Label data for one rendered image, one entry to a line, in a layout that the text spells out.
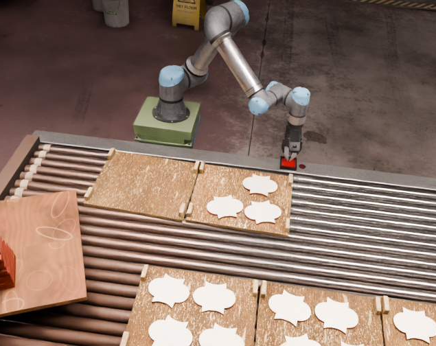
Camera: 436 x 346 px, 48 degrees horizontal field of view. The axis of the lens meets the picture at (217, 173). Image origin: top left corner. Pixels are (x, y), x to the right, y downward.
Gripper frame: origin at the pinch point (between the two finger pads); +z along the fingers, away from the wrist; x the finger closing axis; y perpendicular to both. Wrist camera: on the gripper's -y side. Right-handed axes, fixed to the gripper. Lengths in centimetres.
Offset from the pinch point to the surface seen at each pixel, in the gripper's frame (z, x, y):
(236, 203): -0.3, 21.1, -32.7
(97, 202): 1, 77, -41
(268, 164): 2.9, 9.2, -1.6
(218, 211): -0.3, 27.7, -38.2
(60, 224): -10, 82, -64
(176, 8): 75, 112, 320
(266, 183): -0.3, 9.6, -18.4
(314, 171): 2.9, -11.9, -2.5
